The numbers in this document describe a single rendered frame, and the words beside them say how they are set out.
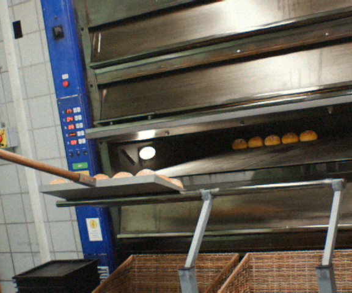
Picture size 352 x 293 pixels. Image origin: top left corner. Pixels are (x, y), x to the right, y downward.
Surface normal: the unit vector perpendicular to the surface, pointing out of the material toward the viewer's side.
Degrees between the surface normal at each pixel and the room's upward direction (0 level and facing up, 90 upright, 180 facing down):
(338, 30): 90
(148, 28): 70
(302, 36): 90
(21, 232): 90
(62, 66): 90
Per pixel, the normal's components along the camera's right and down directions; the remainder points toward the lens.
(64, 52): -0.53, 0.13
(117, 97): -0.54, -0.22
